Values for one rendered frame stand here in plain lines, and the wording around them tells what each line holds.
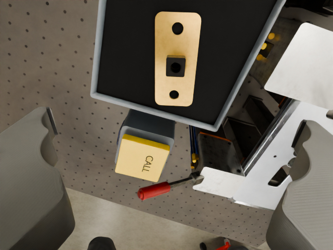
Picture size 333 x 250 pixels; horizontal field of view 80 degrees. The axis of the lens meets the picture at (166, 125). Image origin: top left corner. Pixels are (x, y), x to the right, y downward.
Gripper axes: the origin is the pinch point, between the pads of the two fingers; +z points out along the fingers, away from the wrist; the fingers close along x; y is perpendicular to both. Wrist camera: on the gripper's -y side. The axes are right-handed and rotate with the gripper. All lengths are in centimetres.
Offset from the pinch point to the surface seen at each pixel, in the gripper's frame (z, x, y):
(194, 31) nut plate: 8.1, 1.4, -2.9
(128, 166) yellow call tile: 8.4, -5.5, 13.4
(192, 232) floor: 124, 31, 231
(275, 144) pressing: 24.4, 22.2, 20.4
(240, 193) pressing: 24.4, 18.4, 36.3
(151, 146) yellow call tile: 8.5, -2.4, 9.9
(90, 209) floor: 124, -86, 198
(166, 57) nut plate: 7.3, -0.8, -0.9
